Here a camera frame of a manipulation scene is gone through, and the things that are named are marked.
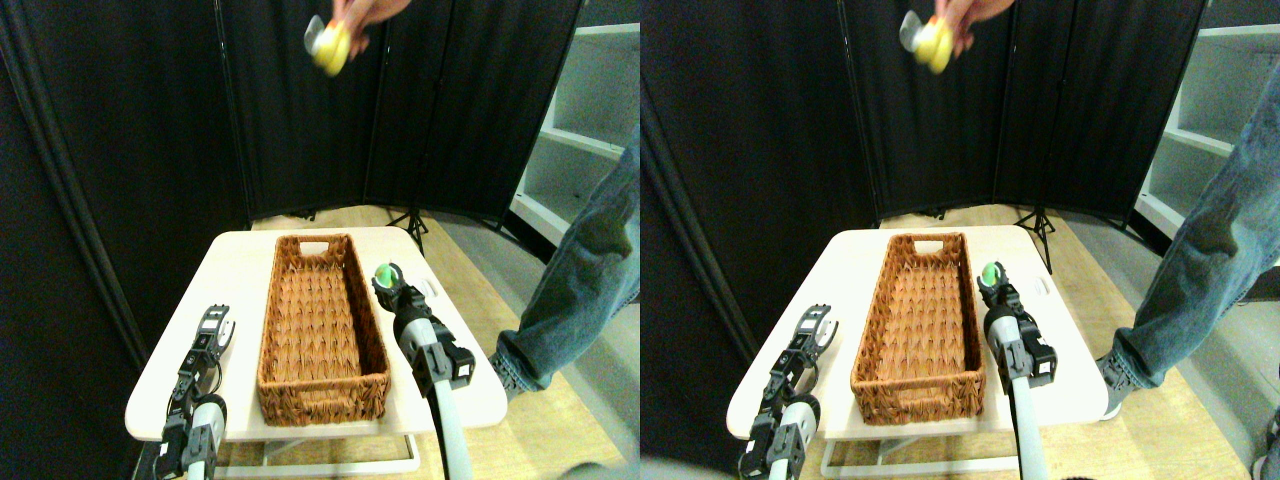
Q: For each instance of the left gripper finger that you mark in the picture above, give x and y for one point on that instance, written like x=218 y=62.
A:
x=829 y=336
x=811 y=321
x=229 y=336
x=211 y=322

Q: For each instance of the light green toy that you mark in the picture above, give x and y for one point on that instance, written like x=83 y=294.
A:
x=386 y=276
x=992 y=274

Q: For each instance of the yellow duck toy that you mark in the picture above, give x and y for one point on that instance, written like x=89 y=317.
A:
x=333 y=52
x=937 y=50

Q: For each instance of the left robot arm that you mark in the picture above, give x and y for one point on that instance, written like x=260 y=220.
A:
x=205 y=425
x=800 y=420

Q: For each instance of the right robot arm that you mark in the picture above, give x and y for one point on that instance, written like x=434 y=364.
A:
x=446 y=420
x=1028 y=430

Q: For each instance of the person's hand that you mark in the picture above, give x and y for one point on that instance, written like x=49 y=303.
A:
x=365 y=12
x=968 y=12

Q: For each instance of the black tripod stand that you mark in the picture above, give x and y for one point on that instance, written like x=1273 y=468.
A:
x=1038 y=225
x=412 y=228

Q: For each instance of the low white table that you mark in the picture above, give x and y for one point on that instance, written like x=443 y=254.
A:
x=850 y=250
x=240 y=250

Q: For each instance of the brown wicker basket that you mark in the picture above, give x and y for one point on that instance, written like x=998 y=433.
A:
x=920 y=395
x=320 y=395

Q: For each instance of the black curtain stand foot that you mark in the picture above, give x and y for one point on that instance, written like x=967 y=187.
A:
x=303 y=216
x=936 y=214

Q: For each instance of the person's legs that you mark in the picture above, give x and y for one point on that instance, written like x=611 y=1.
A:
x=1190 y=280
x=580 y=270

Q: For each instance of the white shelf unit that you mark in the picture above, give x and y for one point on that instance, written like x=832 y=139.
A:
x=1200 y=140
x=575 y=60

